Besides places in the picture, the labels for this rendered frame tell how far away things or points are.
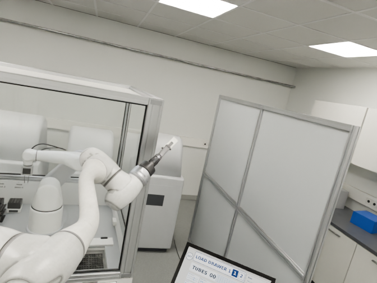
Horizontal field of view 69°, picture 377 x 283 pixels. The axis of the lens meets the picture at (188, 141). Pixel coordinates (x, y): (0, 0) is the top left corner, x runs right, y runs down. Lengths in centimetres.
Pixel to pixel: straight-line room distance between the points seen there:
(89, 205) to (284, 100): 499
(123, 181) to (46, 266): 57
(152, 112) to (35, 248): 89
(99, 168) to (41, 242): 47
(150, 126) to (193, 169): 375
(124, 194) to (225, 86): 404
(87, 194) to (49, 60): 376
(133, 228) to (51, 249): 93
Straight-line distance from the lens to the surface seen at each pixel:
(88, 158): 119
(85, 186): 103
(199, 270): 169
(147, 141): 144
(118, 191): 118
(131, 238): 166
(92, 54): 458
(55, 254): 73
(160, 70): 465
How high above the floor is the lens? 208
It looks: 11 degrees down
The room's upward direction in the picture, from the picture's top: 11 degrees clockwise
